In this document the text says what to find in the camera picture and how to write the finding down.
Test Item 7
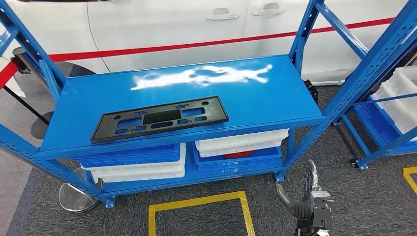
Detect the red item in bin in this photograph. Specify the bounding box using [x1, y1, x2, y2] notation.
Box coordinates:
[223, 150, 255, 160]

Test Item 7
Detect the black ribbed part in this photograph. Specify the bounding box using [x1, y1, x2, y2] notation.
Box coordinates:
[303, 79, 319, 106]

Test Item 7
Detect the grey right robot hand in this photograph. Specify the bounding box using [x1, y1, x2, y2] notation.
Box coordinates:
[275, 159, 335, 230]

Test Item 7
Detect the blue steel shelf rack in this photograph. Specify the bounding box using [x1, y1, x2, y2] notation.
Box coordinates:
[0, 0, 417, 209]
[333, 92, 417, 171]

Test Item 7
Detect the black stanchion pole with base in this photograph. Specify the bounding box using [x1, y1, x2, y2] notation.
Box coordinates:
[0, 84, 55, 140]

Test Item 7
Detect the black plastic panel part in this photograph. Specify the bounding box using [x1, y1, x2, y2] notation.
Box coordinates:
[90, 96, 229, 144]

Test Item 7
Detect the red barrier belt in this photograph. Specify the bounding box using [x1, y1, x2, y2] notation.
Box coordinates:
[0, 60, 19, 90]

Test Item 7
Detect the blue plastic bin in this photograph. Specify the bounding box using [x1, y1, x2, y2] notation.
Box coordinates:
[357, 101, 405, 147]
[74, 143, 181, 168]
[192, 143, 283, 172]

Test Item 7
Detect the silver round stanchion base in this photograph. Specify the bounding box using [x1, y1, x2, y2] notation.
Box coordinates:
[59, 168, 103, 213]

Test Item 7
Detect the white car with red stripe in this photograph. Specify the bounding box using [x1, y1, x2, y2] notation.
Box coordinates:
[0, 0, 417, 98]

